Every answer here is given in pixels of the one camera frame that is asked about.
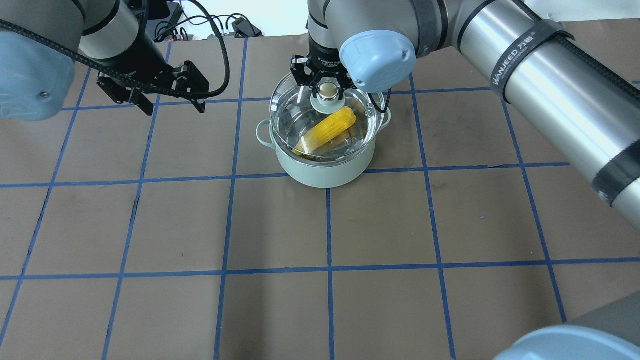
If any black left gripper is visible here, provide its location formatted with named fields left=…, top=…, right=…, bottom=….
left=96, top=35, right=206, bottom=117

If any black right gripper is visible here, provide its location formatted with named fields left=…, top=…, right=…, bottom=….
left=290, top=39, right=355, bottom=100

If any glass pot lid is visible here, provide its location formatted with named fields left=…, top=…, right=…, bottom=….
left=269, top=74, right=392, bottom=162

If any yellow corn cob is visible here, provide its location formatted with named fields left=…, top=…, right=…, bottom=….
left=293, top=106, right=357, bottom=156

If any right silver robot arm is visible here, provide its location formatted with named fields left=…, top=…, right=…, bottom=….
left=301, top=0, right=640, bottom=228

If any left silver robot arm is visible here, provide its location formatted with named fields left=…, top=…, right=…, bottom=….
left=1, top=0, right=210, bottom=122

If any pale green cooking pot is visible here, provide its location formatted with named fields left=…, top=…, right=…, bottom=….
left=255, top=90, right=391, bottom=189

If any black power brick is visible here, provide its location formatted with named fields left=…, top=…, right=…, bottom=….
left=145, top=0, right=184, bottom=43

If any black power adapter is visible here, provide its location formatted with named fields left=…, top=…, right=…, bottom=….
left=231, top=17, right=265, bottom=38

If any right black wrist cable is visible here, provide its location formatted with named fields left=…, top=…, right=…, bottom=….
left=368, top=89, right=393, bottom=115

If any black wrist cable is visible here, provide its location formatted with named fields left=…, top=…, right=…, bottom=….
left=0, top=0, right=232, bottom=99
left=368, top=89, right=393, bottom=115

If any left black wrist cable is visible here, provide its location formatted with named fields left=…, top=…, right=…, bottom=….
left=0, top=0, right=232, bottom=99

